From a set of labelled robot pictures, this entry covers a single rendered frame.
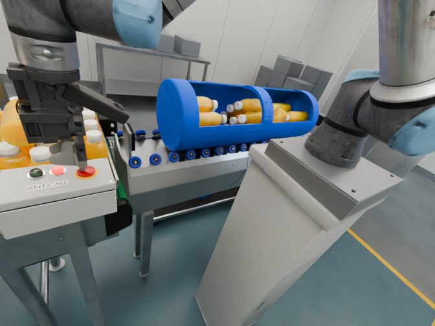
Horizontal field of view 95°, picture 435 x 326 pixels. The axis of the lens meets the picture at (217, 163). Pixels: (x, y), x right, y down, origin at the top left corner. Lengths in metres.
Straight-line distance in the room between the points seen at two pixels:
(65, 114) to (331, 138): 0.59
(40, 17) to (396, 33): 0.49
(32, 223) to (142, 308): 1.07
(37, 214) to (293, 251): 0.62
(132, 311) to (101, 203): 1.05
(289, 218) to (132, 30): 0.55
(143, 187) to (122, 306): 0.87
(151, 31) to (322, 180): 0.45
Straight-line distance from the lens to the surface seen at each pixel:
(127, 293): 1.55
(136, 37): 0.34
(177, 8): 0.46
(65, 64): 0.40
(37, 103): 0.43
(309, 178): 0.55
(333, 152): 0.61
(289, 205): 0.61
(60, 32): 0.39
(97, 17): 0.35
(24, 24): 0.39
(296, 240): 0.63
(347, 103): 0.59
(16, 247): 0.79
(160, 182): 0.85
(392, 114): 0.48
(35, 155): 0.64
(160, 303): 1.52
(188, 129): 0.73
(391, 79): 0.47
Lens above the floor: 1.44
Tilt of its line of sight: 34 degrees down
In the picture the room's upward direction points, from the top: 17 degrees clockwise
